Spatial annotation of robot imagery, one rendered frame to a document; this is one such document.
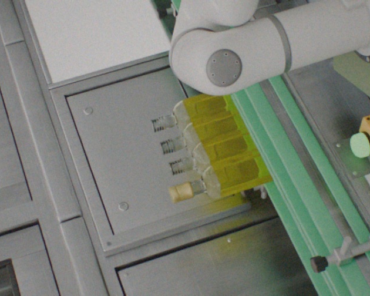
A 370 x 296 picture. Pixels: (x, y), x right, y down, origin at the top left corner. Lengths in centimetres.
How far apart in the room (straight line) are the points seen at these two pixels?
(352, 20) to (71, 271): 79
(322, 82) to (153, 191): 45
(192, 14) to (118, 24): 76
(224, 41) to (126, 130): 68
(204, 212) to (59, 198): 32
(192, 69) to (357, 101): 45
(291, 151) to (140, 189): 41
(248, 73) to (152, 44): 81
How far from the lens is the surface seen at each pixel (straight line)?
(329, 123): 147
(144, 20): 201
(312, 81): 153
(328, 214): 138
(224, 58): 115
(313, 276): 151
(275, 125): 147
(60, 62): 194
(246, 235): 168
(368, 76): 134
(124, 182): 171
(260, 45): 118
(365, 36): 126
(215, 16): 118
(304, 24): 121
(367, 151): 139
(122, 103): 184
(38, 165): 180
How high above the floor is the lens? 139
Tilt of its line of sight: 11 degrees down
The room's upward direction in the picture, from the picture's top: 107 degrees counter-clockwise
